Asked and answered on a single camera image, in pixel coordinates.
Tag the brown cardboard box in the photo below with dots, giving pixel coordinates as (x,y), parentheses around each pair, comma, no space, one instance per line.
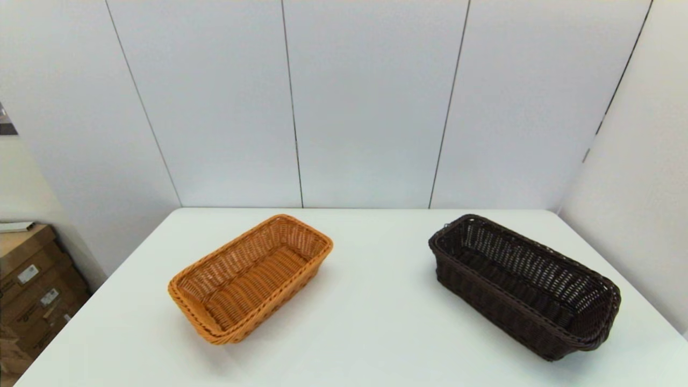
(21,242)
(11,355)

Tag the orange wicker basket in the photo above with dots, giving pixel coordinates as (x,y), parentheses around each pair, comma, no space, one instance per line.
(252,279)

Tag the dark brown wicker basket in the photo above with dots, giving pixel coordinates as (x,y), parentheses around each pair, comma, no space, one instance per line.
(516,279)

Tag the dark wall fixture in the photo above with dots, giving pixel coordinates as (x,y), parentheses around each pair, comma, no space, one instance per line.
(5,126)

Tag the cardboard box with white label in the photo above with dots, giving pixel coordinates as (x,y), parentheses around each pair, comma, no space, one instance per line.
(64,301)
(48,266)

